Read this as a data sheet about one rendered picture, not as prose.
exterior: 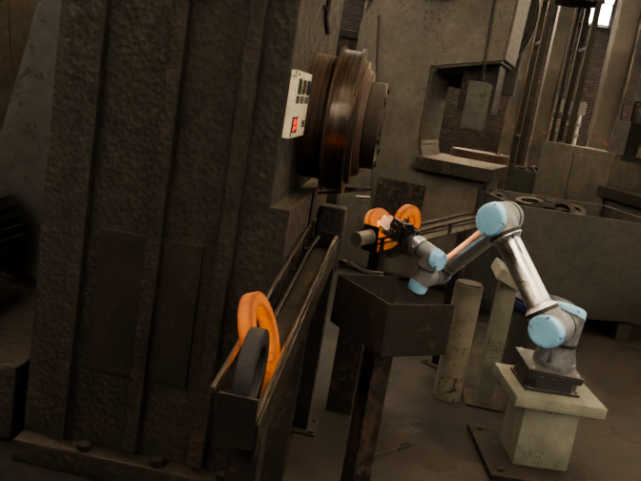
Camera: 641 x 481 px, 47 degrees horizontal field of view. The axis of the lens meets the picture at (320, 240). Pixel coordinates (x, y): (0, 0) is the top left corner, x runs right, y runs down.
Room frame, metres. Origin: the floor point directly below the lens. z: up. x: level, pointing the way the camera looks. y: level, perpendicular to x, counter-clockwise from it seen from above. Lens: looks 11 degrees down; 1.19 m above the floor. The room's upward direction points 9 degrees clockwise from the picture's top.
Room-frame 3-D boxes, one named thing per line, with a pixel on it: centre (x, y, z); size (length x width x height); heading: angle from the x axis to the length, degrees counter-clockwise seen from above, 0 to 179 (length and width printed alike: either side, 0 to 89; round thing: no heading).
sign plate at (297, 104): (2.10, 0.12, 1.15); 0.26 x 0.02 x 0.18; 175
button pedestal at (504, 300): (3.03, -0.81, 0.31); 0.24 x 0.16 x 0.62; 175
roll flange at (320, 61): (2.43, 0.07, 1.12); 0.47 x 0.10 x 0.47; 175
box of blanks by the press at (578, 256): (4.74, -1.53, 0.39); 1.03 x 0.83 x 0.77; 100
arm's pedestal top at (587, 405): (2.53, -0.90, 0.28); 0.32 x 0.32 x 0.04; 2
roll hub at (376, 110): (2.42, -0.11, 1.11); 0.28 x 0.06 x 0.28; 175
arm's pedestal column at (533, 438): (2.53, -0.90, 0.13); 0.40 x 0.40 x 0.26; 2
